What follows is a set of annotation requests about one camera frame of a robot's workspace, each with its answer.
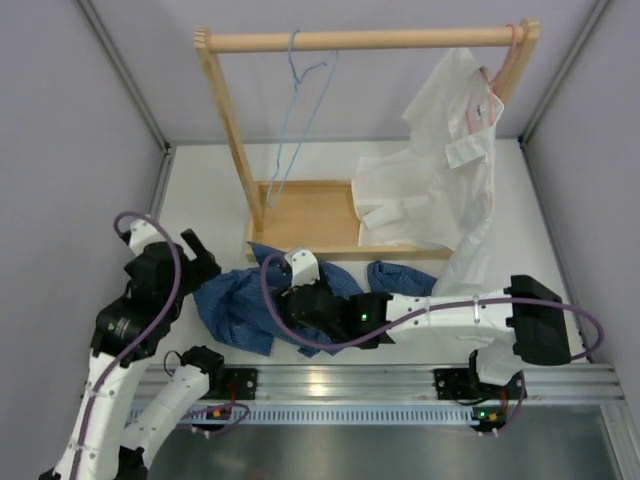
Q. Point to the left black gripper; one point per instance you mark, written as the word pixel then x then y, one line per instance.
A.
pixel 203 268

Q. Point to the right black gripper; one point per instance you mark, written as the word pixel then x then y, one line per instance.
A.
pixel 286 295

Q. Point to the blue checked shirt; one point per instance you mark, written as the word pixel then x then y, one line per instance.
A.
pixel 232 307

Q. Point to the light blue wire hanger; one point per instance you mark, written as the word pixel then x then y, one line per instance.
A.
pixel 295 131

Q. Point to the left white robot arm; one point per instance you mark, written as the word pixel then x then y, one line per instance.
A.
pixel 104 444

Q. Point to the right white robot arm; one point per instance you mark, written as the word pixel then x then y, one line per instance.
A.
pixel 519 326

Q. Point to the white shirt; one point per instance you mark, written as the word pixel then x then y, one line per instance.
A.
pixel 439 190

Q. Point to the wooden clothes rack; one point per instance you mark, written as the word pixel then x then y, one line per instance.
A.
pixel 319 214

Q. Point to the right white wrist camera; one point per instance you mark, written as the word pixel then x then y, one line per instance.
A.
pixel 304 267

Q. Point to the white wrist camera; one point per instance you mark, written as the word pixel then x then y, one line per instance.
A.
pixel 140 235
pixel 304 267

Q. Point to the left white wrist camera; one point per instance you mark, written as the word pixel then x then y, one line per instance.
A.
pixel 140 235

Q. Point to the perforated cable duct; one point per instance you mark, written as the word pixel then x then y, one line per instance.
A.
pixel 378 415

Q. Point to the aluminium mounting rail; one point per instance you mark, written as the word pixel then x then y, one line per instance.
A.
pixel 572 384

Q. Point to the pink wire hanger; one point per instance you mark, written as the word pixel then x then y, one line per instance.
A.
pixel 491 82

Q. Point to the left aluminium frame post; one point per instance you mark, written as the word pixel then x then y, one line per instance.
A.
pixel 125 77

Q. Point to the aluminium frame post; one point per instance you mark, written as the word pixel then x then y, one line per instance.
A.
pixel 588 26
pixel 125 77

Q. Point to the right aluminium frame post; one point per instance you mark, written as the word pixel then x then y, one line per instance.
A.
pixel 588 26

